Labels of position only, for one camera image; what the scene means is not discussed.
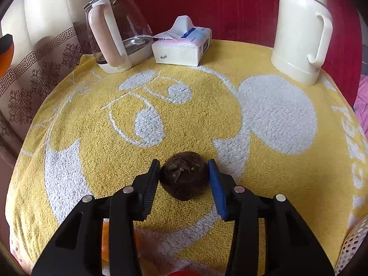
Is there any patterned beige curtain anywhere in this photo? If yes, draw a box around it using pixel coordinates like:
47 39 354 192
1 0 92 166

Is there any cream thermos flask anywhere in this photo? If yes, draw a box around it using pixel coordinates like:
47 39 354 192
271 0 333 85

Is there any red quilted headboard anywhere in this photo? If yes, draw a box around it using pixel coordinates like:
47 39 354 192
134 0 362 105

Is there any rough orange mandarin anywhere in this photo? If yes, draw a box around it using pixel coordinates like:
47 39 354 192
0 42 14 78

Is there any tissue pack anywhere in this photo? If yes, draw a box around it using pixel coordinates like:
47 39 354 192
152 15 212 67

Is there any yellow cartoon towel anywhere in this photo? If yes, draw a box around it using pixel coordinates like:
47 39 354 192
5 40 367 271

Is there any small red tomato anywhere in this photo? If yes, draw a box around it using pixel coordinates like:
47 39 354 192
168 270 201 276

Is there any glass electric kettle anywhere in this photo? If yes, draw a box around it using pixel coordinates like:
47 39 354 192
83 0 153 74

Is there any dark brown mangosteen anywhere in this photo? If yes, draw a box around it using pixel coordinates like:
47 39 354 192
159 151 210 201

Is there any pink duvet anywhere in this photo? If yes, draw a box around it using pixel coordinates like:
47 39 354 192
354 75 368 136

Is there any smooth orange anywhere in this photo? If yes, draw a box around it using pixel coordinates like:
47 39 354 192
101 219 142 264

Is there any white plastic basket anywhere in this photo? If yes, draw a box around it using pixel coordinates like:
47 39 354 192
334 216 367 275

